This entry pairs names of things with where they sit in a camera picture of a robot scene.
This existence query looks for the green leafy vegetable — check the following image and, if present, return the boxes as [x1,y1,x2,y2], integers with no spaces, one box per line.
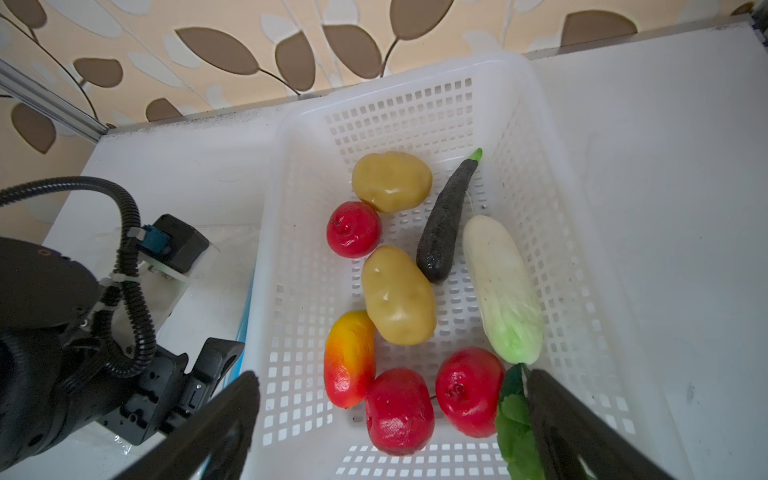
[495,364,545,479]

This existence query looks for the white plastic basket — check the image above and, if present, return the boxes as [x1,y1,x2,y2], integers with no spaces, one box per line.
[238,50,697,480]

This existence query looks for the yellow potato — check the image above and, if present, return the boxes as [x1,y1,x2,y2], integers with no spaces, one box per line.
[361,245,437,346]
[351,151,433,214]

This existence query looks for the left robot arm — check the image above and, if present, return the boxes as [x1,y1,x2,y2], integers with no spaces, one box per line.
[1,176,254,479]

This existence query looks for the red apple right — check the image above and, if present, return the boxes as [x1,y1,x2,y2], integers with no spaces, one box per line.
[435,347,505,438]

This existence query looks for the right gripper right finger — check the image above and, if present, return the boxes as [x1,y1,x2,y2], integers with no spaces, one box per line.
[526,369,670,479]

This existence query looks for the red yellow mango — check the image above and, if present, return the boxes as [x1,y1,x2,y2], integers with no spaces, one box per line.
[323,310,376,409]

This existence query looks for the small red apple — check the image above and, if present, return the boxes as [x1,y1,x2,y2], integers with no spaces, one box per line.
[326,201,382,259]

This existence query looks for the red apple middle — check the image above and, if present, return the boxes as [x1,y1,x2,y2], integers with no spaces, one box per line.
[365,368,435,456]

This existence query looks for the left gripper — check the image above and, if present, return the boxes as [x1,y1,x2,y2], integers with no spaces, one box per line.
[97,214,244,445]

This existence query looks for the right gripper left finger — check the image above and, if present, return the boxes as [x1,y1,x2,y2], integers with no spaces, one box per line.
[116,371,260,480]

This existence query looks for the white green cucumber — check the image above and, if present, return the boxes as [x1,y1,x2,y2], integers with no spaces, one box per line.
[462,215,544,365]

